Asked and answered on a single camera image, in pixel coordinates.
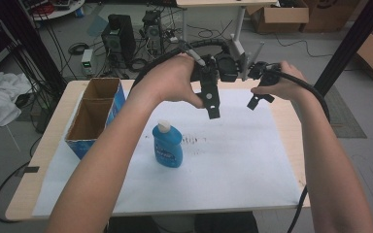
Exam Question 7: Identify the small black cable coil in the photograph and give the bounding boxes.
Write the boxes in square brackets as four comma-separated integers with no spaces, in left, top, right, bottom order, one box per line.
[68,42,90,56]

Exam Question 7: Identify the person's dark clothing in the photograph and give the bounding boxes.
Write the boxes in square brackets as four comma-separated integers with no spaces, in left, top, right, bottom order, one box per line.
[106,212,260,233]

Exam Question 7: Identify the white paper sheet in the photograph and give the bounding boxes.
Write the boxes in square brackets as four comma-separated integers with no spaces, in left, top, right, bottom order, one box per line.
[32,88,302,217]

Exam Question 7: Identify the blue cardboard box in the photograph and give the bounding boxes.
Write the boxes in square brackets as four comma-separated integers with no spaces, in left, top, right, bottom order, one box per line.
[64,77,126,160]

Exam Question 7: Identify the red cable coil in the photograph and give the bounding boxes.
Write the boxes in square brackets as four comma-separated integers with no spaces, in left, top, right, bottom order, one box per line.
[33,3,56,16]

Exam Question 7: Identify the person's left hand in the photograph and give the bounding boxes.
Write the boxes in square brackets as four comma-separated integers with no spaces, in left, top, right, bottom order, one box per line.
[127,52,205,110]

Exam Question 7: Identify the thick black right gripper cable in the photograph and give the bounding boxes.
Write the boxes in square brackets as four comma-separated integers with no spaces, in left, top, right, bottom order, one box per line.
[271,70,332,233]

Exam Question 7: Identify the blue-grey floor sheet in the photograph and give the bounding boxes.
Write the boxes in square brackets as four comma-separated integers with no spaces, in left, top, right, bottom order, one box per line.
[86,14,110,38]

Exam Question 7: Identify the large cardboard box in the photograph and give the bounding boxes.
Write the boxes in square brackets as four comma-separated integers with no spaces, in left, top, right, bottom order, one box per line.
[299,0,362,33]

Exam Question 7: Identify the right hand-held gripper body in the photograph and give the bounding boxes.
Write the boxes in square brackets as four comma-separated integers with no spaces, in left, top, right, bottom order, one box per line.
[246,41,284,87]

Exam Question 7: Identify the open computer case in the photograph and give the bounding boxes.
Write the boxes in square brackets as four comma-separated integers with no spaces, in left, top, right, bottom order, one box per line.
[141,9,164,56]

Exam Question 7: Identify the white desk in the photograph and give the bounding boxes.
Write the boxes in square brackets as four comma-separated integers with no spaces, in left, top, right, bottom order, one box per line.
[175,0,279,66]

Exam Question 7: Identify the black metal post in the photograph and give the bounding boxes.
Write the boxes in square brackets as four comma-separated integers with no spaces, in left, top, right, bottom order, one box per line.
[309,0,373,106]
[0,0,67,95]

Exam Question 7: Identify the person's right hand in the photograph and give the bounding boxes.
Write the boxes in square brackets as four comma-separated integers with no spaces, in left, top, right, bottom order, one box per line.
[251,60,309,103]

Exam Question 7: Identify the white power strip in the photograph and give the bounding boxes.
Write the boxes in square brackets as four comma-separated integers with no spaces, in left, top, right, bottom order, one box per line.
[166,29,180,44]

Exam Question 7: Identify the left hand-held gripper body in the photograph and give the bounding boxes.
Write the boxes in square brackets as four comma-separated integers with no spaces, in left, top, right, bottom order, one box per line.
[189,52,241,109]

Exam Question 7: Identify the black computer tower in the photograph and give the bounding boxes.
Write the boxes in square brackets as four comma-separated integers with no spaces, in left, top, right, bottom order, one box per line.
[101,14,137,62]

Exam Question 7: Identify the white power supply unit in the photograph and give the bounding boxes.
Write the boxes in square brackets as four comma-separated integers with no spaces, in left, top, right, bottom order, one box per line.
[81,48,95,77]

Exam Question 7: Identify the grey floor mat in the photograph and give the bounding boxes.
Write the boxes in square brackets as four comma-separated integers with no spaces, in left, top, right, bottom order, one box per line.
[304,84,367,140]

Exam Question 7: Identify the open cardboard box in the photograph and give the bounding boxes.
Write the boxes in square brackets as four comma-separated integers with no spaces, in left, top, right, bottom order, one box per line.
[246,0,310,34]

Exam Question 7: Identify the grey cable connector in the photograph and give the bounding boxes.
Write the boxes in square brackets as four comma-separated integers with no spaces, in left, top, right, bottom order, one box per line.
[179,42,206,67]

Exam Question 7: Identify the blue bottle with white cap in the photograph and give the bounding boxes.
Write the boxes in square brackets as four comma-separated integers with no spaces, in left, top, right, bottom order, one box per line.
[152,119,184,169]

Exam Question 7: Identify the round white table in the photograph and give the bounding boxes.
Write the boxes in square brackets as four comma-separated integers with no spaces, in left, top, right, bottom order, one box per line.
[17,0,85,22]

